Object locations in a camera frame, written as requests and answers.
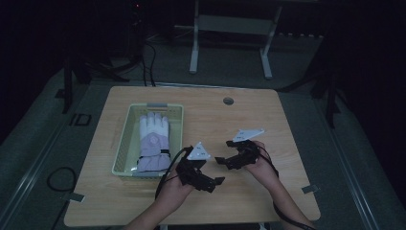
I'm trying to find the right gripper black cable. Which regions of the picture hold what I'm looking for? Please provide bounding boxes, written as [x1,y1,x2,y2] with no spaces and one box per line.
[258,149,318,230]

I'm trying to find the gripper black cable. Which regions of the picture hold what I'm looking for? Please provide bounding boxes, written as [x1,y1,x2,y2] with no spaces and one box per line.
[154,147,192,201]
[258,149,318,230]

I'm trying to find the grey tape strip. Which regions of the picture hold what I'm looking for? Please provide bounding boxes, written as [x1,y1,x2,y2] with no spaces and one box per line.
[67,192,86,204]
[301,184,320,195]

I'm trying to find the black cable loop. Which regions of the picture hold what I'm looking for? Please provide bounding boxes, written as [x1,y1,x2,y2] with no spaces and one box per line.
[46,166,78,194]

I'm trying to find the person's right hand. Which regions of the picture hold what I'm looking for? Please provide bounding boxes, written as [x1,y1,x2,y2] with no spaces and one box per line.
[243,141,281,190]

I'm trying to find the white metal stand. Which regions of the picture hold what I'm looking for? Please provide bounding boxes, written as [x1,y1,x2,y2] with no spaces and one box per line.
[173,0,283,81]

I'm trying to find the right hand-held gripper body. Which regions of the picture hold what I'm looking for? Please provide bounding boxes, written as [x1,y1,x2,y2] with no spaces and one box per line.
[227,128,265,171]

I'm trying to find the pale green plastic basket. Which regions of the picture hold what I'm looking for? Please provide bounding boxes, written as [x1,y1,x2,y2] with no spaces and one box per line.
[111,103,185,178]

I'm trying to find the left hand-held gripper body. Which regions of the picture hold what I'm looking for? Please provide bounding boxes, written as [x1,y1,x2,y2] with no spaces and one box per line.
[176,142,216,193]

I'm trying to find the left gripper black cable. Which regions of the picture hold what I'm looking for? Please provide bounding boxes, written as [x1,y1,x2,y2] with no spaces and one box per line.
[154,147,192,201]

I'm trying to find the lavender and white ski glove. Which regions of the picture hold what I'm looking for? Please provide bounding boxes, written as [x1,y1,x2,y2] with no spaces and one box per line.
[136,111,172,173]

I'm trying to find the black hanging cables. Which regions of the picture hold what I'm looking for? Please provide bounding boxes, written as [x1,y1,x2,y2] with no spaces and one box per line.
[139,40,158,88]

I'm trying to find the person's left hand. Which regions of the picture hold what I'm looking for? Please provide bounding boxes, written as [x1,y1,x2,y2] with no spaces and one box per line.
[156,169,196,209]

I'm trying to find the black tripod stand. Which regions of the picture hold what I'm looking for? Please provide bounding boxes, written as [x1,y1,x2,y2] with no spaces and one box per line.
[277,63,350,129]
[55,47,130,115]

